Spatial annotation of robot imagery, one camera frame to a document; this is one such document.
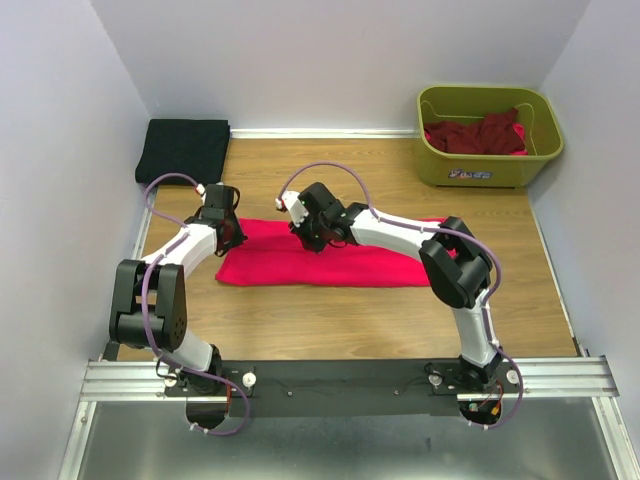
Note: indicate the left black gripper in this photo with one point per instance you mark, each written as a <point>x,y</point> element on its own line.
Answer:
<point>238,237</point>

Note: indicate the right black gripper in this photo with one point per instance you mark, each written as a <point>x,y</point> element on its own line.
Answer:
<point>313,247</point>

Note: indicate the pink t shirt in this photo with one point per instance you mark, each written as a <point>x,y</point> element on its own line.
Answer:
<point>273,256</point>

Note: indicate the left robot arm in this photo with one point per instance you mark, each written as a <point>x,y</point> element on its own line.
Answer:
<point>149,304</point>

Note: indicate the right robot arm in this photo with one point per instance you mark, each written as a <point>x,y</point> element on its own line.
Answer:
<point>457,268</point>

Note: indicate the folded black t shirt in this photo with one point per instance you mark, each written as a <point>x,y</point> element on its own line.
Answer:
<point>196,148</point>

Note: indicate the olive green plastic bin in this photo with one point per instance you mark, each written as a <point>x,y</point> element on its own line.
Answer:
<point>466,104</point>

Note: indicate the dark red t shirt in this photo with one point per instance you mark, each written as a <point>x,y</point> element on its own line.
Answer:
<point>495,134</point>

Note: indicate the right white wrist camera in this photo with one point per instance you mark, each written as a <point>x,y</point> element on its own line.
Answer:
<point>290,202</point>

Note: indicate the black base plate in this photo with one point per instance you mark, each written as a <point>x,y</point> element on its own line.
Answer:
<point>331,388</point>

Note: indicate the aluminium frame rail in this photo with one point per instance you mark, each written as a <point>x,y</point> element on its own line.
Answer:
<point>562,424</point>

